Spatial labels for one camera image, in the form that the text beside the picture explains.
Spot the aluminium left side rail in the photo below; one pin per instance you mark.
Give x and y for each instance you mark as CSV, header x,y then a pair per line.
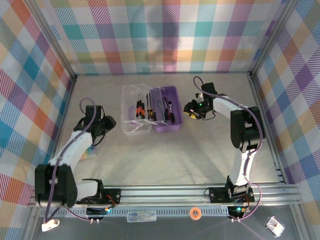
x,y
61,127

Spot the black right controller board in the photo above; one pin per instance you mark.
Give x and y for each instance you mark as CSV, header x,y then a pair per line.
x,y
235,211

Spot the small white plastic object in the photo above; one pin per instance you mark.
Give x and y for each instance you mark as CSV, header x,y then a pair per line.
x,y
51,225

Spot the clear plastic label plate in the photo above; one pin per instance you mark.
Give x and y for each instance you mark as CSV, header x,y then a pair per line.
x,y
141,216

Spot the purple toolbox with clear lid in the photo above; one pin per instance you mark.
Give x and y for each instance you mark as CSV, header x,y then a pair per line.
x,y
175,125

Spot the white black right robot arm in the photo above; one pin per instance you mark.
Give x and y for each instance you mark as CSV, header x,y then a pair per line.
x,y
240,170

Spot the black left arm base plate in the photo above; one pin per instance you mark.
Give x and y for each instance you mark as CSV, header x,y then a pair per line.
x,y
113,195

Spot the black controller board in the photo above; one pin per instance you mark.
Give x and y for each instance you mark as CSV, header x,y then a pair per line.
x,y
235,211
96,212

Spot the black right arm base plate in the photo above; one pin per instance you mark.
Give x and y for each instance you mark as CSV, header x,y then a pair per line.
x,y
217,195

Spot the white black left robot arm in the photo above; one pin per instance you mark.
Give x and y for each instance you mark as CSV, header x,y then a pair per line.
x,y
72,147

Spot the aluminium corner post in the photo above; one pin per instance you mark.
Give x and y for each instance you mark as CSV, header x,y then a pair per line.
x,y
51,40
272,37

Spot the black left controller board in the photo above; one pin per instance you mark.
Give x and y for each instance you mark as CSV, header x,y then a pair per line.
x,y
96,212

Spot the long orange black screwdriver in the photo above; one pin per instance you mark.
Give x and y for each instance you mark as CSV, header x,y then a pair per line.
x,y
137,111

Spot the aluminium right corner post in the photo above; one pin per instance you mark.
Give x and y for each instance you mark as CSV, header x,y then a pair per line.
x,y
272,37

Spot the aluminium right side rail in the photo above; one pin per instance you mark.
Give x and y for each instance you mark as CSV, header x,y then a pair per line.
x,y
266,125

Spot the small clear plastic case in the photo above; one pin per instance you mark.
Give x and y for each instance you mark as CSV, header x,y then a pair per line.
x,y
275,226

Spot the aluminium mounting rail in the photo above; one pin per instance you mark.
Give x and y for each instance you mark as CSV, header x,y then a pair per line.
x,y
162,195

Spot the orange tape roll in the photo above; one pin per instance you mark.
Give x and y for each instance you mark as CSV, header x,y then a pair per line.
x,y
195,213

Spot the aluminium left corner post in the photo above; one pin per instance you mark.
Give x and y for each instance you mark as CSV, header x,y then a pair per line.
x,y
51,40

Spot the pack of coloured highlighters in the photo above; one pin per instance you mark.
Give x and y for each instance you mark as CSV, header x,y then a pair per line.
x,y
89,153

